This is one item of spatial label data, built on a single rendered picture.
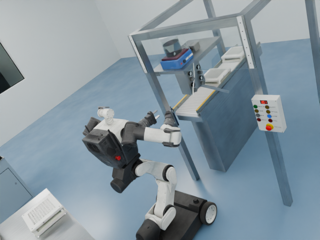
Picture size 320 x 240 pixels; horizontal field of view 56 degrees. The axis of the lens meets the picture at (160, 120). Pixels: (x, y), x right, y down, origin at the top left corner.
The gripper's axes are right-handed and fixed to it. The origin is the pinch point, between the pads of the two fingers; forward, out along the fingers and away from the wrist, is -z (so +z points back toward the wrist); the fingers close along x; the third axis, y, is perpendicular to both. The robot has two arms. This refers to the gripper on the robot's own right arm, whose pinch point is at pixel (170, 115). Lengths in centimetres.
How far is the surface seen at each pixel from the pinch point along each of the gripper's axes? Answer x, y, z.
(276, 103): -8, 77, 35
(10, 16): -105, -344, -384
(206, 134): 51, 15, -36
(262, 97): -10, 70, 28
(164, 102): 2.2, -9.7, -29.4
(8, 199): 72, -244, -30
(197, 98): 17, 17, -47
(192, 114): 18.1, 11.7, -23.1
